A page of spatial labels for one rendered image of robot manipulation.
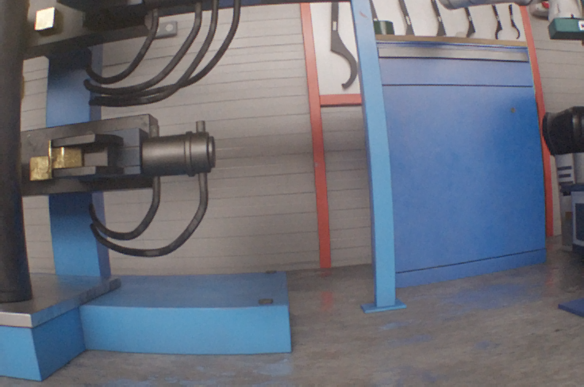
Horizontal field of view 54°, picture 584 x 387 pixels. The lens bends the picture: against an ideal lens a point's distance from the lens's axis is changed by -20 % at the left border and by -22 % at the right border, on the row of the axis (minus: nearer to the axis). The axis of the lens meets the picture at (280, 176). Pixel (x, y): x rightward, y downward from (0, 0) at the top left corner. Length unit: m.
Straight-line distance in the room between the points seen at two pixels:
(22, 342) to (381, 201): 1.23
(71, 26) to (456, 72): 1.47
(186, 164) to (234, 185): 1.93
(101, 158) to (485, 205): 1.51
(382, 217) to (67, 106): 1.06
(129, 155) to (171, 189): 1.96
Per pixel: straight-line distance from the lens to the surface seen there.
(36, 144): 1.99
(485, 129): 2.61
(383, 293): 2.06
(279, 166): 3.66
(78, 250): 2.17
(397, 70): 2.55
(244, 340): 1.54
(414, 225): 2.52
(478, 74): 2.64
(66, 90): 2.21
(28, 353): 1.29
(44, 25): 2.01
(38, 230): 3.94
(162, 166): 1.76
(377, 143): 2.05
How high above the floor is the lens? 0.34
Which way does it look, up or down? 2 degrees up
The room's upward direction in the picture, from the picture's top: 4 degrees counter-clockwise
